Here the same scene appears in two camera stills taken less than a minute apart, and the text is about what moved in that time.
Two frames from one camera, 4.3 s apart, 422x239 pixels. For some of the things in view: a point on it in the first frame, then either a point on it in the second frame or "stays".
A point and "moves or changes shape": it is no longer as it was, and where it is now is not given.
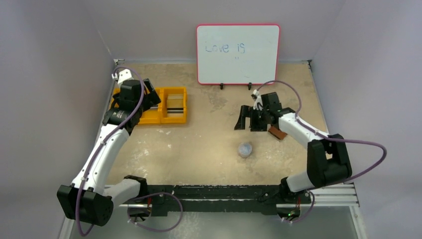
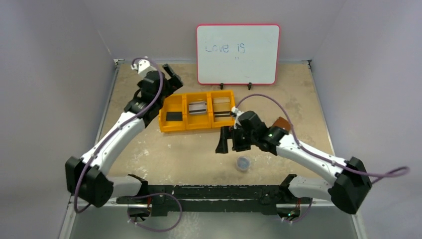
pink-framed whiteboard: x=237 y=54 stays
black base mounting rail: x=221 y=199 stays
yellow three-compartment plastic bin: x=172 y=109 moves or changes shape
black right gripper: x=256 y=119 -> x=234 y=139
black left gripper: x=150 y=99 -> x=175 y=81
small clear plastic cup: x=245 y=150 moves or changes shape
